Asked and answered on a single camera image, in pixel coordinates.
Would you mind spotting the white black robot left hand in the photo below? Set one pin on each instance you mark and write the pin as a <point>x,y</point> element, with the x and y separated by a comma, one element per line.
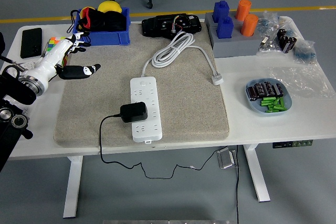
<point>44,62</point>

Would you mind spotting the black power adapter plug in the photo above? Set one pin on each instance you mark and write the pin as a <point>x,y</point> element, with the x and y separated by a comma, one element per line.
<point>134,112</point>

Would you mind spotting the white power strip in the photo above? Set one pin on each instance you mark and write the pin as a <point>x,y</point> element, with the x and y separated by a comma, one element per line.
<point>151,129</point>

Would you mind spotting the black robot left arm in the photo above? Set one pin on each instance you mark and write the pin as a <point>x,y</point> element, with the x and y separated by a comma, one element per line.
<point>15,90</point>

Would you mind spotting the colourful puzzle cube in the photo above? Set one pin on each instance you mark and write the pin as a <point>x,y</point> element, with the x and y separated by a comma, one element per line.
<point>52,41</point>

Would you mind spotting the black smartphone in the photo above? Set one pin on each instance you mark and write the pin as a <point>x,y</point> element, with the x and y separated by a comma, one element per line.
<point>31,43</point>

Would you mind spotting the blue plastic bin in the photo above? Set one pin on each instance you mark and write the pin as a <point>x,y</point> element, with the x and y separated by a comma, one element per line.
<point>110,39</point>

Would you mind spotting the black fabric pouch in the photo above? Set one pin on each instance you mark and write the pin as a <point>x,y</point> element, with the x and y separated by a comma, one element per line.
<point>114,20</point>

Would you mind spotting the yellow ball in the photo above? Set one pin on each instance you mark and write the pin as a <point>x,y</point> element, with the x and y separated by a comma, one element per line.
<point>109,6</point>

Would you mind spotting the white table leg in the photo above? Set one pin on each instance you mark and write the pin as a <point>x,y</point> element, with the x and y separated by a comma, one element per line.
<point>73,187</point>
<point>258,176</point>

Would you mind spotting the grey-brown mat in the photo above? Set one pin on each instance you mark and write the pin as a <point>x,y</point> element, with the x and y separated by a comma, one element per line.
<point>183,108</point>

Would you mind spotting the blue plastic block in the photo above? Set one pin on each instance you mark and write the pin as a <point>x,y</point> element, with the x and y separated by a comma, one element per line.
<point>220,11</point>
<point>225,28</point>

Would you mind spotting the orange cylinder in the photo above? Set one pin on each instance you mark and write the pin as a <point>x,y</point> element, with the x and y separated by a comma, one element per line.
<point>249,26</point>
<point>242,10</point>

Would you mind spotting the silver foot pedal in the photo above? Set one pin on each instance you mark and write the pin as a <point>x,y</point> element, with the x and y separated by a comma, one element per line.
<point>226,159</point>

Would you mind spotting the light blue plate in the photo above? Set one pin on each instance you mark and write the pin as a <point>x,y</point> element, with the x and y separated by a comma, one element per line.
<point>253,106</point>

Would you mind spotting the clear bag of metal parts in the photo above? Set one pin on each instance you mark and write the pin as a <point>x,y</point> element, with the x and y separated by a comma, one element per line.
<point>269,47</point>

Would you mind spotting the clear bag of blue resistors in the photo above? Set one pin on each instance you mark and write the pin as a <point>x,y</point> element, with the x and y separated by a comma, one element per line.
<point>267,22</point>

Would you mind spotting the clear bag of black capacitors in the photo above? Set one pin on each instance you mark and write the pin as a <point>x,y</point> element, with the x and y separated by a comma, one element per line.
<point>286,41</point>

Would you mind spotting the empty clear plastic bag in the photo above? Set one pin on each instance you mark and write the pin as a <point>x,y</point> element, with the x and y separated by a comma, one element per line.
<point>302,79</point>

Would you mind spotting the black table control panel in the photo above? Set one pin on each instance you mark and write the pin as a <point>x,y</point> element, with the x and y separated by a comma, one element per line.
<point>291,144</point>

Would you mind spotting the clear bag of blue parts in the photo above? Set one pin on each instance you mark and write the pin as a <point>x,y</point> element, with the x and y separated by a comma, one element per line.
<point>304,52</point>

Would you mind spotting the white wall socket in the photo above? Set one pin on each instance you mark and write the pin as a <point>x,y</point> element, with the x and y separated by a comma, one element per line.
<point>27,64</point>

